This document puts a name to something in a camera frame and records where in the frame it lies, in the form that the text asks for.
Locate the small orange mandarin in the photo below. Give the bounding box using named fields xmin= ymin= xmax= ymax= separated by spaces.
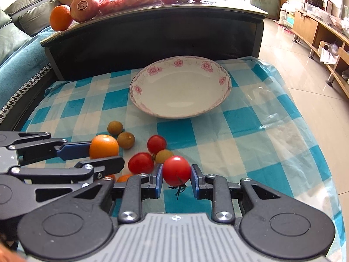
xmin=89 ymin=134 xmax=119 ymax=159

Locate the red cherry tomato with stem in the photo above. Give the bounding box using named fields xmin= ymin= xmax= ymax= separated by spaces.
xmin=163 ymin=155 xmax=191 ymax=187

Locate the yellow-green small fruit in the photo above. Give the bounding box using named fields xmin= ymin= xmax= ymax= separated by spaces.
xmin=155 ymin=149 xmax=174 ymax=164

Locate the orange mandarin partly hidden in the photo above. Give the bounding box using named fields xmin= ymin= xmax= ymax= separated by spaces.
xmin=116 ymin=173 xmax=133 ymax=183

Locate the brown-green small fruit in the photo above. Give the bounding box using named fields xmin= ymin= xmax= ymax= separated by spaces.
xmin=117 ymin=132 xmax=135 ymax=150
xmin=107 ymin=121 xmax=124 ymax=136

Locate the blue checkered tablecloth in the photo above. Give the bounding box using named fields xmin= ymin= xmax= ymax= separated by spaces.
xmin=23 ymin=57 xmax=347 ymax=261

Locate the blue sofa cover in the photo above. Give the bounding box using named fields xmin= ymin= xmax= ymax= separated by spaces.
xmin=1 ymin=27 xmax=53 ymax=122

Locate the white floral plate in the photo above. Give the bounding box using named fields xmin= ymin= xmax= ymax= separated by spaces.
xmin=129 ymin=56 xmax=232 ymax=119

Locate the orange on coffee table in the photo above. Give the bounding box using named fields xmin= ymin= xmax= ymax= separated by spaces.
xmin=50 ymin=5 xmax=73 ymax=31

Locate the grey-green sofa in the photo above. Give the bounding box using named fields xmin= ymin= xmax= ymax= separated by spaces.
xmin=1 ymin=0 xmax=60 ymax=63

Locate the red apple with sticker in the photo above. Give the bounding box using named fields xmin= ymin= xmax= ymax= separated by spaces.
xmin=70 ymin=0 xmax=99 ymax=22

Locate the dark coffee table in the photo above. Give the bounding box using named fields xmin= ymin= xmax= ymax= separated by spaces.
xmin=41 ymin=0 xmax=267 ymax=81

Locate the wooden tv cabinet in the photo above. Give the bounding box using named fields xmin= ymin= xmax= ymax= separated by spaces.
xmin=292 ymin=10 xmax=348 ymax=95

